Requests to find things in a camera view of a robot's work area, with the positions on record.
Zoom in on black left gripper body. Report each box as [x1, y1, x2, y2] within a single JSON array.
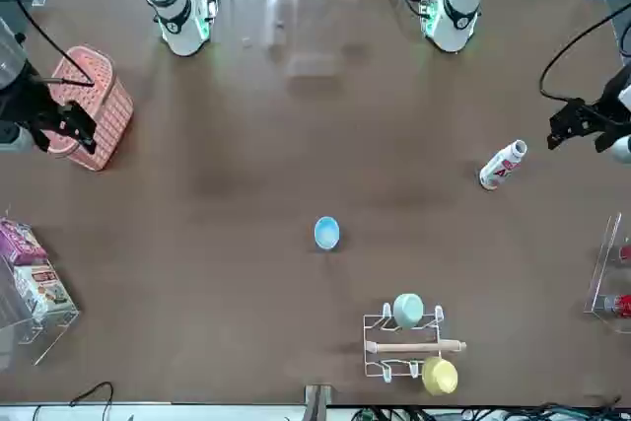
[[597, 65, 631, 130]]

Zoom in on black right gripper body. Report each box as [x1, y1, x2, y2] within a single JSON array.
[[0, 62, 56, 135]]

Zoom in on white juice bottle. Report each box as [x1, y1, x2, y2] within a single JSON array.
[[478, 139, 528, 192]]

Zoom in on blue ceramic cup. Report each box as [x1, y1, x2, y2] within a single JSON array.
[[314, 215, 343, 251]]

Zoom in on clear acrylic bottle shelf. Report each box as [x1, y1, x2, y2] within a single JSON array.
[[583, 212, 631, 335]]

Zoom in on mint green cup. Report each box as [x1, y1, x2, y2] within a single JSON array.
[[392, 292, 427, 330]]

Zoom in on yellow cup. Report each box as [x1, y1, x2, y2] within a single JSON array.
[[421, 356, 459, 397]]

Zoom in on pink plastic basket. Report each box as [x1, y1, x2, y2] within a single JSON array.
[[36, 44, 135, 173]]

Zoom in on purple snack packet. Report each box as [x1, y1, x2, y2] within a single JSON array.
[[0, 217, 49, 266]]

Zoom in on beige snack packet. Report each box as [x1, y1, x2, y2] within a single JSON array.
[[13, 262, 79, 317]]

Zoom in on clear acrylic snack shelf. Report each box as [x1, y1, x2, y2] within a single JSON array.
[[0, 216, 81, 367]]

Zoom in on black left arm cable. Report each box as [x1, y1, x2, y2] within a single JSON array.
[[538, 5, 631, 103]]

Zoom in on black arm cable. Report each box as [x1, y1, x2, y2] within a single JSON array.
[[0, 0, 97, 89], [538, 5, 631, 103]]

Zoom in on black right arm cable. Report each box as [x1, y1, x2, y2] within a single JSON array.
[[0, 0, 97, 89]]

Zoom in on black cable loop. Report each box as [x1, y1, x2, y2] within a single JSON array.
[[68, 381, 115, 408]]

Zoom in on white wire cup rack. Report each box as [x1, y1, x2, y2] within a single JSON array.
[[363, 304, 468, 385]]

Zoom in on tangled black cables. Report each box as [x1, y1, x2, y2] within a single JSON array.
[[352, 393, 625, 421]]

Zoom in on grey aluminium post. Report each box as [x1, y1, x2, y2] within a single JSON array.
[[304, 383, 337, 421]]

